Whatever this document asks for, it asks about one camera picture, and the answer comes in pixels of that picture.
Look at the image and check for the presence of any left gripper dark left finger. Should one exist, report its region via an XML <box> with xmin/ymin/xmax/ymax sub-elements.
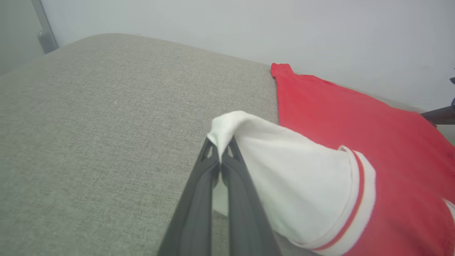
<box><xmin>157</xmin><ymin>138</ymin><xmax>221</xmax><ymax>256</ymax></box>

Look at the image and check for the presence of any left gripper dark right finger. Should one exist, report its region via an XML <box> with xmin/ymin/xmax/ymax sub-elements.
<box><xmin>221</xmin><ymin>137</ymin><xmax>284</xmax><ymax>256</ymax></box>

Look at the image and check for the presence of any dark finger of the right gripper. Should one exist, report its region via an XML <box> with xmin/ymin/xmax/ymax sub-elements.
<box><xmin>421</xmin><ymin>106</ymin><xmax>455</xmax><ymax>126</ymax></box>

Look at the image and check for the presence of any red and white jersey garment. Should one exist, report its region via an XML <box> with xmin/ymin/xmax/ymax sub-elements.
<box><xmin>207</xmin><ymin>63</ymin><xmax>455</xmax><ymax>256</ymax></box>

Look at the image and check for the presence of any grey fabric sofa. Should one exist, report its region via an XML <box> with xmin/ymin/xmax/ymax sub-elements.
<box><xmin>0</xmin><ymin>33</ymin><xmax>455</xmax><ymax>256</ymax></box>

